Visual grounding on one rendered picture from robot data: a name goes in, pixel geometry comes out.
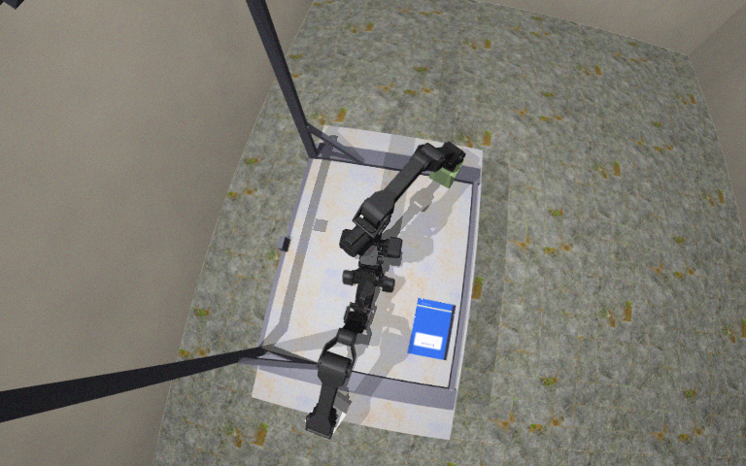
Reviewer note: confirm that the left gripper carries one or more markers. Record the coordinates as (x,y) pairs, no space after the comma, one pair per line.
(390,247)

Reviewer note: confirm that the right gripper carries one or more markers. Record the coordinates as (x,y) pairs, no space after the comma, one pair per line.
(386,283)

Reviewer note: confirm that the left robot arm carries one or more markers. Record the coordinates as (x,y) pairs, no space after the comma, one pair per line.
(378,208)

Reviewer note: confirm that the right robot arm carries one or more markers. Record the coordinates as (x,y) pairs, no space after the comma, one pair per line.
(334,368)

